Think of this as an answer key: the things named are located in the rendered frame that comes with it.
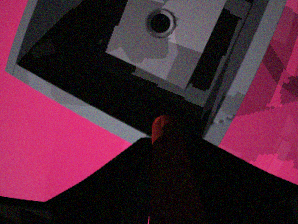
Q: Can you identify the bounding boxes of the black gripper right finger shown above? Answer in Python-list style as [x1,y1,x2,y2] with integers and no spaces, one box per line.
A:
[186,136,298,224]

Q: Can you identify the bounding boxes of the dark grey open box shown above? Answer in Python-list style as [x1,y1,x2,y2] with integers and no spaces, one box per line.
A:
[5,0,287,147]

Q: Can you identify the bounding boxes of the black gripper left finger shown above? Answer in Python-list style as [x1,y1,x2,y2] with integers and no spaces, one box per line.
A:
[0,137,153,224]

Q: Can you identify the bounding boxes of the grey square plate with hole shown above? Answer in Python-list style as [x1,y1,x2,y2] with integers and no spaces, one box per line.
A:
[98,0,226,89]

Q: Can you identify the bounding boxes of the red cylinder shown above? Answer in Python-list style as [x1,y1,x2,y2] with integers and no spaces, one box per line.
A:
[149,115,208,224]

